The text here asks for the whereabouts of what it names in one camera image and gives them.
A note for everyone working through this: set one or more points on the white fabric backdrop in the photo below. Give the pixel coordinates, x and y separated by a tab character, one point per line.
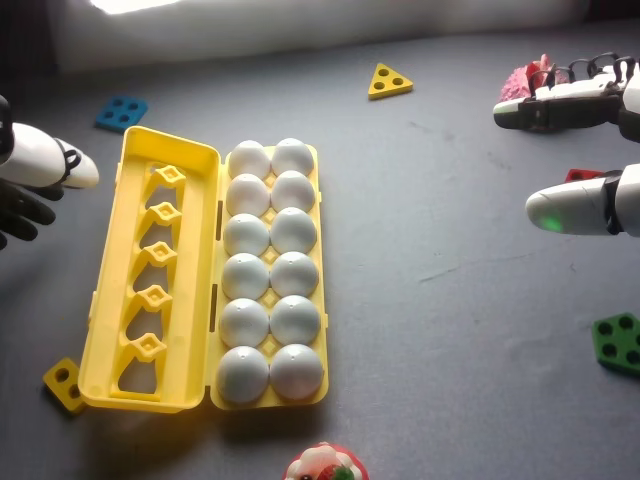
300	25

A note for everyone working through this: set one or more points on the grey table cloth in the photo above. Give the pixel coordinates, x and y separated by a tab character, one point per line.
450	350

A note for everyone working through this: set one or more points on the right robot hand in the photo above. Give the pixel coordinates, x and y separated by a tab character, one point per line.
575	100

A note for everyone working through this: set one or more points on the yellow egg carton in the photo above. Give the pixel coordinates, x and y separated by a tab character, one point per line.
105	300

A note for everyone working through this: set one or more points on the red block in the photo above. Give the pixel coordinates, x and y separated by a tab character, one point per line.
580	175

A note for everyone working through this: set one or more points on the yellow two-hole block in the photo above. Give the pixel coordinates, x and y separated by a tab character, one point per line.
62	382

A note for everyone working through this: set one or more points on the pink toy cake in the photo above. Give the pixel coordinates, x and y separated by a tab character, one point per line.
515	82

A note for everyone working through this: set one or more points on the blue square block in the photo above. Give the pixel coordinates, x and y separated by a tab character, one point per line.
120	115

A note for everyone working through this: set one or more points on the green pentagon block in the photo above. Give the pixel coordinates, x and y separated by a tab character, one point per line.
617	345

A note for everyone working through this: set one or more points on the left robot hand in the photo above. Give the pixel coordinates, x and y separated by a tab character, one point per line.
40	155

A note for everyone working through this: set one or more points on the strawberry cream toy cake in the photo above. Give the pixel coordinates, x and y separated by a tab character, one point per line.
325	462

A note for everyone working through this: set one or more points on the yellow triangle block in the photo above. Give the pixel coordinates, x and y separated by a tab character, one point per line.
387	87

